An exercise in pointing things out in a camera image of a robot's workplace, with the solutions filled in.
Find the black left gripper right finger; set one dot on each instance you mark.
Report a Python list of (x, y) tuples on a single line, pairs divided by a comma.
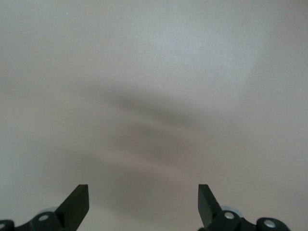
[(209, 209)]

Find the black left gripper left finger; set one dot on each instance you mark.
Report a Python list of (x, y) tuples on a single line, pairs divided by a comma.
[(74, 209)]

